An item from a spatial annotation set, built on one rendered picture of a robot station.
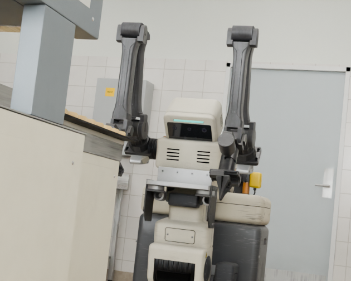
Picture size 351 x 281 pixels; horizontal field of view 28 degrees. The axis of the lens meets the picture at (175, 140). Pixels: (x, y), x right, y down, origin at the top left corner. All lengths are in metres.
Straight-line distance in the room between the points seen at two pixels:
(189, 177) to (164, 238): 0.26
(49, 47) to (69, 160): 0.22
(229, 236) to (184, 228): 0.29
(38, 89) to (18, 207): 0.19
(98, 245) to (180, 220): 0.87
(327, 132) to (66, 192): 4.99
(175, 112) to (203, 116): 0.11
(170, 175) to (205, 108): 0.30
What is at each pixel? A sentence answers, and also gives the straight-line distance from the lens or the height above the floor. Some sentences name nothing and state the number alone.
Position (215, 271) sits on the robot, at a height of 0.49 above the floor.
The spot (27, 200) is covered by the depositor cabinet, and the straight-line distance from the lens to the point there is 1.14.
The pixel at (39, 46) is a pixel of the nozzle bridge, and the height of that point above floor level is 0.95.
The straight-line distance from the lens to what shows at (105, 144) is 1.94.
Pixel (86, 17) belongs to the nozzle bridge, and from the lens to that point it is 1.30.
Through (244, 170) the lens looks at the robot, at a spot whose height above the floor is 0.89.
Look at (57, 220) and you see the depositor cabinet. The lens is 1.25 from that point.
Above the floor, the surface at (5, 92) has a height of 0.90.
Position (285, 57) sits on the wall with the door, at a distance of 6.29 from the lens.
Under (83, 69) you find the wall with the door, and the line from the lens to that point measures 6.90.
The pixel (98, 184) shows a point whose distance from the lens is 1.90.
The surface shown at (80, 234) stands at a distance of 1.82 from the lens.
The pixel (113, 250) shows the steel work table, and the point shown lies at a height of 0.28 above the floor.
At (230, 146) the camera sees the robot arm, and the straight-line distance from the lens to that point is 2.37.
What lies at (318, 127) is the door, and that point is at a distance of 6.16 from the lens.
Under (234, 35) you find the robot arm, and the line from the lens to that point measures 2.55.
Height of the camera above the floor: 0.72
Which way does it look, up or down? 6 degrees up
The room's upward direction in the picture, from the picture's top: 6 degrees clockwise
